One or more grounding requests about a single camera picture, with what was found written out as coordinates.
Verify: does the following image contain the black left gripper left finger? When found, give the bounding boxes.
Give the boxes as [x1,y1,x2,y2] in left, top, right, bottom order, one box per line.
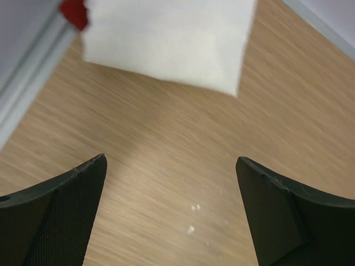
[1,154,107,265]

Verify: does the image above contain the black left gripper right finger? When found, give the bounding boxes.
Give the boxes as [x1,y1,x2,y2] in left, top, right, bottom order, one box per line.
[236,157,354,265]

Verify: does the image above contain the white Coca-Cola print t-shirt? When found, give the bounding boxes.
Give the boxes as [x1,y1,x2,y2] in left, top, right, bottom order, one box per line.
[82,0,256,96]

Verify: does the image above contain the small white paper scrap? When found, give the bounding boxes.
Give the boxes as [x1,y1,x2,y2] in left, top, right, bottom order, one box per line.
[191,204,201,211]
[187,226,195,234]

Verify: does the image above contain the folded red t-shirt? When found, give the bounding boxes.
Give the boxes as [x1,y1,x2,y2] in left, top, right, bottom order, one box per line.
[59,0,89,31]

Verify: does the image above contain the side aluminium table rail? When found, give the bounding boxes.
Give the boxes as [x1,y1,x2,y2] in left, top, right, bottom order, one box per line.
[1,12,77,147]

